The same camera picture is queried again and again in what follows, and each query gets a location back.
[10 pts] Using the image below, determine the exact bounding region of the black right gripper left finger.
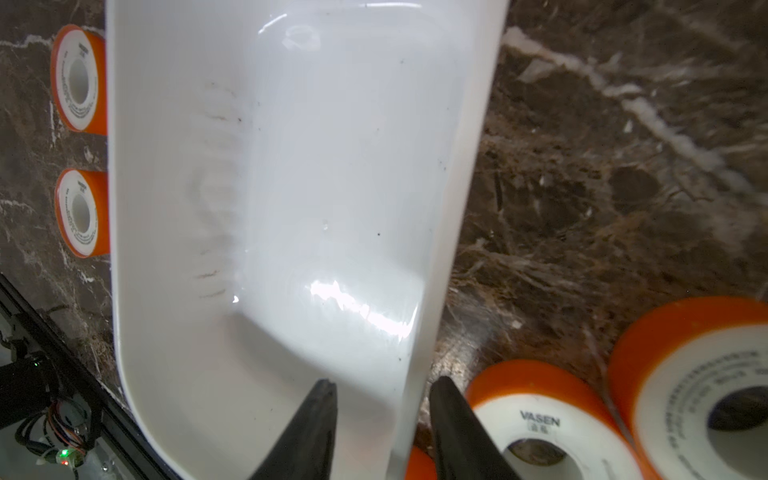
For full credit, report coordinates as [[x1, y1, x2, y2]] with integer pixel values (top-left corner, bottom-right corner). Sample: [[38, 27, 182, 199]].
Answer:
[[250, 379, 338, 480]]

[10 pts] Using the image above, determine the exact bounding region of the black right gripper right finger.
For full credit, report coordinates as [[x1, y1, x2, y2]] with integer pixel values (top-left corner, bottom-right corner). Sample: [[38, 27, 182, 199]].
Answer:
[[429, 376, 519, 480]]

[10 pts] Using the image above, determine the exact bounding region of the orange white tape roll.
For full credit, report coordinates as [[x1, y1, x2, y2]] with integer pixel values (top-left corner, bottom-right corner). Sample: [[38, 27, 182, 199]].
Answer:
[[50, 24, 108, 136], [404, 447, 437, 480], [466, 360, 653, 479], [54, 169, 110, 258], [608, 296, 767, 479]]

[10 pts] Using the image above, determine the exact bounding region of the white plastic storage box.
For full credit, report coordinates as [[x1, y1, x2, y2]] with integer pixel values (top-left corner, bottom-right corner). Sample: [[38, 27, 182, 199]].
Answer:
[[105, 1, 509, 479]]

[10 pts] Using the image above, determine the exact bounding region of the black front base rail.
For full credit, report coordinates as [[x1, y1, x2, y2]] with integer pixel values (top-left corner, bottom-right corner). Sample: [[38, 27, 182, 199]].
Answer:
[[1, 277, 178, 479]]

